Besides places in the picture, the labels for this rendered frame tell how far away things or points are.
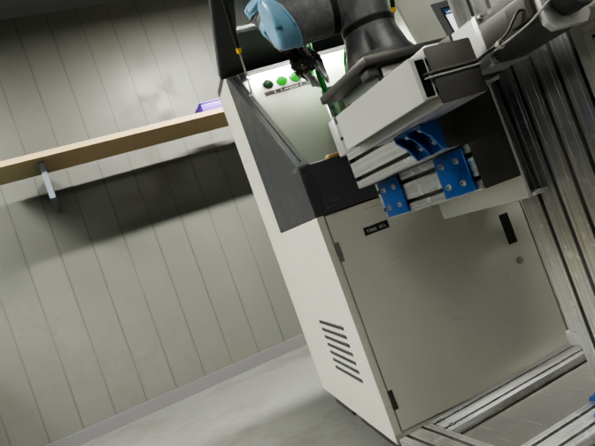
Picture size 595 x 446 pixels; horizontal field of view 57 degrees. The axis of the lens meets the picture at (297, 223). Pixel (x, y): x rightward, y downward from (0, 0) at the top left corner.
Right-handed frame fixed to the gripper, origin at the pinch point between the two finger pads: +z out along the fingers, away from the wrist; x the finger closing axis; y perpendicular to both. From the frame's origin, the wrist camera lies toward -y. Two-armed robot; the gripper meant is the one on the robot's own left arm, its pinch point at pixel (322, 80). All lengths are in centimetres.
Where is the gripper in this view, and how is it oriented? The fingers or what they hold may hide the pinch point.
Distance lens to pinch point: 188.1
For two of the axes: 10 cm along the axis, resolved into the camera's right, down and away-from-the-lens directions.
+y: 1.0, 6.6, -7.4
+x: 7.7, -5.2, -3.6
